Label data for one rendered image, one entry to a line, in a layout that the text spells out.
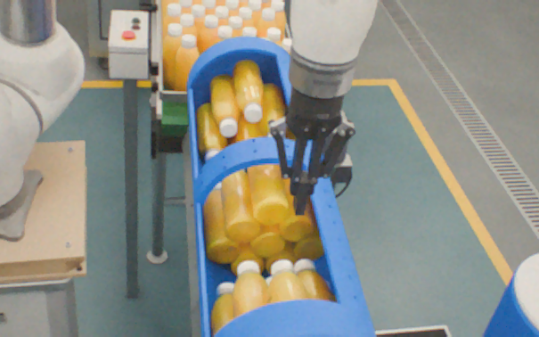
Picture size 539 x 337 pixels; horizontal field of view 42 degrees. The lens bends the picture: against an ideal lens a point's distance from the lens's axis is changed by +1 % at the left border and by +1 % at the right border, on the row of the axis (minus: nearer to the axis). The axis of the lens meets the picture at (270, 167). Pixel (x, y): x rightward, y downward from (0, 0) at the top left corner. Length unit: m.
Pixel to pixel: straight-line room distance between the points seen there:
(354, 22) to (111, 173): 2.38
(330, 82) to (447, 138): 2.82
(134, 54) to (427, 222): 1.72
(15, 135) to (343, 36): 0.68
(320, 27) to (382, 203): 2.35
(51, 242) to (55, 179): 0.17
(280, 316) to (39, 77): 0.65
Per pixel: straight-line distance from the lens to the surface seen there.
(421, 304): 2.81
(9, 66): 1.37
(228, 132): 1.58
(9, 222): 1.39
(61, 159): 1.53
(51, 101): 1.40
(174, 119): 1.95
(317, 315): 1.05
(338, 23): 0.86
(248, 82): 1.61
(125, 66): 1.90
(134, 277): 2.57
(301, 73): 0.92
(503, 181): 3.55
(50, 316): 1.50
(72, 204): 1.43
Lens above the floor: 2.03
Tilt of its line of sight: 39 degrees down
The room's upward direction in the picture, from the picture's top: 9 degrees clockwise
